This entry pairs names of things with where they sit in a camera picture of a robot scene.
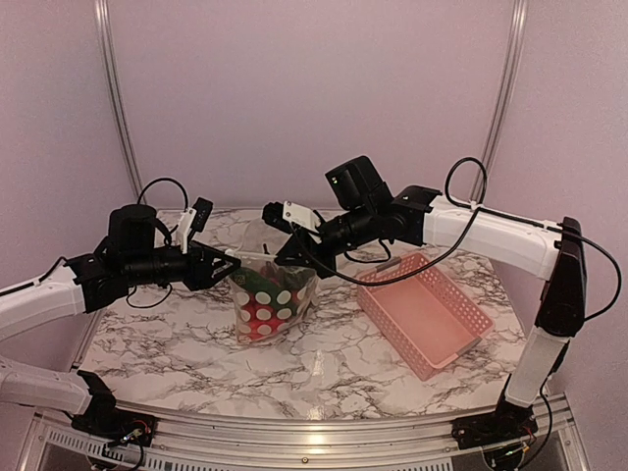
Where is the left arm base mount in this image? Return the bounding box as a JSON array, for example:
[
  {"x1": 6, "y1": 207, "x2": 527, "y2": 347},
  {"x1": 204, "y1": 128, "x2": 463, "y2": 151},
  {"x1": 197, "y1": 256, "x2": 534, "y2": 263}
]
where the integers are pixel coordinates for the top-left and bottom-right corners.
[{"x1": 72, "y1": 370, "x2": 156, "y2": 446}]

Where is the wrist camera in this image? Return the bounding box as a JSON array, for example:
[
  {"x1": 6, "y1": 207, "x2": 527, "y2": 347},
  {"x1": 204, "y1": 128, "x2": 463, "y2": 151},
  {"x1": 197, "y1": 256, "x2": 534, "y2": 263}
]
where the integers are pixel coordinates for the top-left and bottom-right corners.
[
  {"x1": 175, "y1": 197, "x2": 213, "y2": 254},
  {"x1": 262, "y1": 201, "x2": 320, "y2": 240}
]

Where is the dark green cucumber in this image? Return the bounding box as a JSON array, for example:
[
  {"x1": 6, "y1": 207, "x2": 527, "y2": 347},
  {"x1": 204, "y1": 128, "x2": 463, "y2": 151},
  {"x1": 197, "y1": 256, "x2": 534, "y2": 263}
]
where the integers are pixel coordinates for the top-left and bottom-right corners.
[{"x1": 230, "y1": 269, "x2": 298, "y2": 312}]

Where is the right aluminium frame post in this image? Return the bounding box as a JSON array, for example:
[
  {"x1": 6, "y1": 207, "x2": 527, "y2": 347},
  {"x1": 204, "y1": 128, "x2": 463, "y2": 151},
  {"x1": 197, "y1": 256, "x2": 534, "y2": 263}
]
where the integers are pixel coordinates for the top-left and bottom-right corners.
[{"x1": 480, "y1": 0, "x2": 529, "y2": 175}]

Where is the bunch of red strawberries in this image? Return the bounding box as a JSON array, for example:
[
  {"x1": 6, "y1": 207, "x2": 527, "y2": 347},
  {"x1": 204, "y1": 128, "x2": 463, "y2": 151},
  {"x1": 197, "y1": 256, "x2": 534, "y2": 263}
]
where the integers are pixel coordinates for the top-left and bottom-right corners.
[{"x1": 260, "y1": 243, "x2": 284, "y2": 286}]

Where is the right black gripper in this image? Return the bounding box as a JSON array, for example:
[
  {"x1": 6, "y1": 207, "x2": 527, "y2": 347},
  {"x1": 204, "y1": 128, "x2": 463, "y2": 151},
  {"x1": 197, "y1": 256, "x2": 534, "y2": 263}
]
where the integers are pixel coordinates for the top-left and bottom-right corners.
[{"x1": 274, "y1": 203, "x2": 378, "y2": 279}]

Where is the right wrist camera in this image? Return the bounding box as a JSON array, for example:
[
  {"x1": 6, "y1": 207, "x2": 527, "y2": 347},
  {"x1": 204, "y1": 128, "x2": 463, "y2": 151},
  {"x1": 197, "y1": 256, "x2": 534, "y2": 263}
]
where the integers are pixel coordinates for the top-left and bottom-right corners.
[{"x1": 262, "y1": 201, "x2": 320, "y2": 240}]

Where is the left aluminium frame post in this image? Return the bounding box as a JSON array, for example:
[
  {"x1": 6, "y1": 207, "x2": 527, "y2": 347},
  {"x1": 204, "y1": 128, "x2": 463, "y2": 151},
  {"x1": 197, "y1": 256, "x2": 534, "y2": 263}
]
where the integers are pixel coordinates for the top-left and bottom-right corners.
[{"x1": 94, "y1": 0, "x2": 143, "y2": 200}]

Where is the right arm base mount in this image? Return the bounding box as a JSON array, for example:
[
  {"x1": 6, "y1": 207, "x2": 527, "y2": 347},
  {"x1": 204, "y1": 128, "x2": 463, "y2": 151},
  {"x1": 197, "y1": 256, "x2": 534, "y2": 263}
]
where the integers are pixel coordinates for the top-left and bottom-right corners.
[{"x1": 451, "y1": 393, "x2": 538, "y2": 449}]

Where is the pink plastic basket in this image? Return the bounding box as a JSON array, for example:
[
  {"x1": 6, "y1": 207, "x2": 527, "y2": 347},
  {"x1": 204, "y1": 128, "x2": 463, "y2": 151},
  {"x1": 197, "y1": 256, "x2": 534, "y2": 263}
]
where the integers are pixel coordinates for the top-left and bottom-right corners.
[{"x1": 357, "y1": 267, "x2": 495, "y2": 381}]

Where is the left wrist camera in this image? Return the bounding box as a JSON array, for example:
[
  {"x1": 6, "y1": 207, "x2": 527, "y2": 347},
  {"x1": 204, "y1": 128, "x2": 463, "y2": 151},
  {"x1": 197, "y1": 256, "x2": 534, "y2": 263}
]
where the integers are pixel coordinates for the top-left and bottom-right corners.
[{"x1": 175, "y1": 197, "x2": 213, "y2": 254}]

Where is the front aluminium rail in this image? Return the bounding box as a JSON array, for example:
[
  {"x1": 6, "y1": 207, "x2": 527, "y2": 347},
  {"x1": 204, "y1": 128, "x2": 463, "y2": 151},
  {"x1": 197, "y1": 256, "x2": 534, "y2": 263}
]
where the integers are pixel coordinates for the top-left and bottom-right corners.
[{"x1": 17, "y1": 394, "x2": 591, "y2": 470}]

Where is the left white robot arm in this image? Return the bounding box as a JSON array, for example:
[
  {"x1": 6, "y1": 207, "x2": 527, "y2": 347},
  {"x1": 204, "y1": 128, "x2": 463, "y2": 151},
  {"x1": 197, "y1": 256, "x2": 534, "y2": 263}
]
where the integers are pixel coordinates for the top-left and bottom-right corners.
[{"x1": 1, "y1": 198, "x2": 241, "y2": 437}]

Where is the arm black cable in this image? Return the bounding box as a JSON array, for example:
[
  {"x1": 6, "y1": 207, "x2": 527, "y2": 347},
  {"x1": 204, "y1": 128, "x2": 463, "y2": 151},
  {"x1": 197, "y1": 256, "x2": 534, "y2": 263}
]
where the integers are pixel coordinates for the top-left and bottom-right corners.
[
  {"x1": 288, "y1": 156, "x2": 619, "y2": 320},
  {"x1": 110, "y1": 177, "x2": 190, "y2": 310}
]

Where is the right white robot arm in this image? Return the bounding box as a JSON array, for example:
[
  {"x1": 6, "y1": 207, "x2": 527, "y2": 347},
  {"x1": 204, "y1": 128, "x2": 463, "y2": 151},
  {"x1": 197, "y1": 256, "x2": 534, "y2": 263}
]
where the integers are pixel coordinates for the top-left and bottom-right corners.
[{"x1": 262, "y1": 156, "x2": 587, "y2": 440}]

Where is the aluminium frame post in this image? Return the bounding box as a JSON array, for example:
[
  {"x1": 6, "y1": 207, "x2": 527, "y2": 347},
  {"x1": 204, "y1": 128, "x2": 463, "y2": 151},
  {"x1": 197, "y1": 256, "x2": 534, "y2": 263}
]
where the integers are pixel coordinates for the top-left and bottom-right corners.
[
  {"x1": 94, "y1": 0, "x2": 143, "y2": 200},
  {"x1": 480, "y1": 0, "x2": 529, "y2": 175}
]

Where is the clear zip top bag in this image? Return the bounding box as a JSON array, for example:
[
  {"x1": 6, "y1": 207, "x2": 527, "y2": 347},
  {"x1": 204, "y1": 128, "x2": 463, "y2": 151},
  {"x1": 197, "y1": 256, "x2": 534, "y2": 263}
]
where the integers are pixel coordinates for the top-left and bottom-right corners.
[{"x1": 228, "y1": 219, "x2": 318, "y2": 344}]

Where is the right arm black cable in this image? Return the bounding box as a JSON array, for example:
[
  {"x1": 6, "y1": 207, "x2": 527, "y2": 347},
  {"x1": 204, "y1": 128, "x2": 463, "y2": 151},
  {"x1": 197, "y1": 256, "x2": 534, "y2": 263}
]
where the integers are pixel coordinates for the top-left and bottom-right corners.
[{"x1": 288, "y1": 156, "x2": 619, "y2": 320}]

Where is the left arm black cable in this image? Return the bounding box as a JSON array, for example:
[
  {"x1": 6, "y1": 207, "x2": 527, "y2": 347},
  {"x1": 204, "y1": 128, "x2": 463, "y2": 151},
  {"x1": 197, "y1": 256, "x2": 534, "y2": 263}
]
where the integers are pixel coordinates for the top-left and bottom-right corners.
[{"x1": 110, "y1": 177, "x2": 190, "y2": 310}]

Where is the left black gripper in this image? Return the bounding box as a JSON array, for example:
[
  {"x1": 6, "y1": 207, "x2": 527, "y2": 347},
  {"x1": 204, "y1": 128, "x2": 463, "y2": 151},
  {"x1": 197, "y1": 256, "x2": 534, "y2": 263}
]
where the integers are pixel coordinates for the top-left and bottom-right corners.
[{"x1": 124, "y1": 239, "x2": 240, "y2": 291}]

